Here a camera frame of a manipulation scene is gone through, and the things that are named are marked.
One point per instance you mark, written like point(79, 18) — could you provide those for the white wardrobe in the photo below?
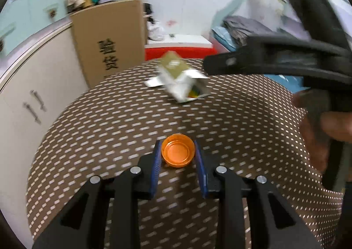
point(192, 4)

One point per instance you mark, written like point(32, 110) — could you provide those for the white cabinet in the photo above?
point(33, 106)

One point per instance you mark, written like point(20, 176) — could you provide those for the pale green cabinet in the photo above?
point(33, 15)

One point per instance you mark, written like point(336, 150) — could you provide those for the pale pink butterfly sticker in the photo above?
point(170, 22)

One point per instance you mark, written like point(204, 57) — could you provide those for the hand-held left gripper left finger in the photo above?
point(155, 169)

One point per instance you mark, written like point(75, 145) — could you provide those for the black bag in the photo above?
point(148, 12)

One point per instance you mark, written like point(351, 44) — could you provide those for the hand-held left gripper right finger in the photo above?
point(200, 172)

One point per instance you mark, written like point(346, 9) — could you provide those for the light blue folded cloth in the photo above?
point(222, 38)

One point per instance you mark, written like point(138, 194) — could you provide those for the teal printed bed blanket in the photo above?
point(288, 82)

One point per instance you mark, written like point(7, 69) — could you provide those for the brown cardboard box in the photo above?
point(110, 43)

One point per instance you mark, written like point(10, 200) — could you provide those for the grey folded blanket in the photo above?
point(247, 29)

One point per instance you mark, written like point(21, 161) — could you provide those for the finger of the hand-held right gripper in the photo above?
point(288, 43)
point(247, 63)

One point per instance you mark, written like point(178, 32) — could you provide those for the white olive carton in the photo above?
point(178, 81)

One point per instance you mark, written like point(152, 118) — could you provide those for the red storage box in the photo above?
point(178, 49)

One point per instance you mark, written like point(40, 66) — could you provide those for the person's right hand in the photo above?
point(338, 125)

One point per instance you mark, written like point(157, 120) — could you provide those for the brown dotted tablecloth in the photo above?
point(137, 128)

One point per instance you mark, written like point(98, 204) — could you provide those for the orange bottle cap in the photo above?
point(178, 151)

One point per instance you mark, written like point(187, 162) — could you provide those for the white plastic bag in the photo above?
point(156, 32)

